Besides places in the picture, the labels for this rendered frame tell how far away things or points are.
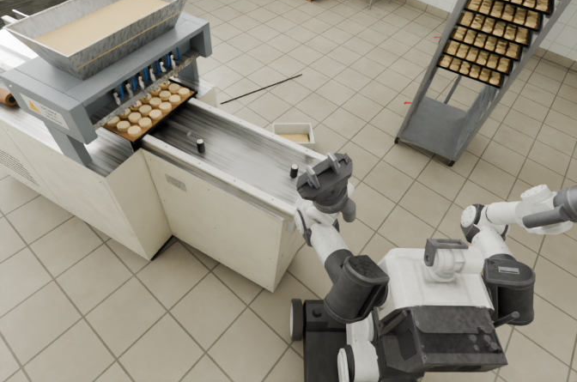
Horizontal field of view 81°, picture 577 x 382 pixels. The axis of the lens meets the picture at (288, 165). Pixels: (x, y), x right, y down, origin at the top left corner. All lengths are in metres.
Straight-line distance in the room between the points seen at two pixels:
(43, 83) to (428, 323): 1.36
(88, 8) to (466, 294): 1.57
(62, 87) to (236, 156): 0.66
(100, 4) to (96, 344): 1.57
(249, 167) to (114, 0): 0.86
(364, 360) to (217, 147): 1.10
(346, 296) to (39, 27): 1.31
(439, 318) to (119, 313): 1.63
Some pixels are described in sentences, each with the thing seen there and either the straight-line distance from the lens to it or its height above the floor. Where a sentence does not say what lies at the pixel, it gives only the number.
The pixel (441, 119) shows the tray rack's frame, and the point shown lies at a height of 0.15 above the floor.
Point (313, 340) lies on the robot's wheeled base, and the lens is 1.82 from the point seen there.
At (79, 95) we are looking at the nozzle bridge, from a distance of 1.31.
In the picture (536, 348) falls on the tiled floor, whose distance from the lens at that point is 2.49.
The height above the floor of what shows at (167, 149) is 0.90.
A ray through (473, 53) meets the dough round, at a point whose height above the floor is 0.88.
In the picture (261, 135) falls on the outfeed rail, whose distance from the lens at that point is 1.47.
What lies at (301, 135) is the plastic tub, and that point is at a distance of 2.69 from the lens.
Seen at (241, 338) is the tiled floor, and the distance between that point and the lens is 1.97.
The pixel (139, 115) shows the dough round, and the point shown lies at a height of 0.92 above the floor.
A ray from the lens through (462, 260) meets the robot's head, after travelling 0.91.
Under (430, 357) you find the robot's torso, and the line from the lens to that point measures 0.91.
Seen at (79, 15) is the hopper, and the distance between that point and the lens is 1.57.
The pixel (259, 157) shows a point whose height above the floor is 0.84.
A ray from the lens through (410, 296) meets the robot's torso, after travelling 0.94.
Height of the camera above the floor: 1.92
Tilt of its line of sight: 49 degrees down
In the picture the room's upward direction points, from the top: 7 degrees clockwise
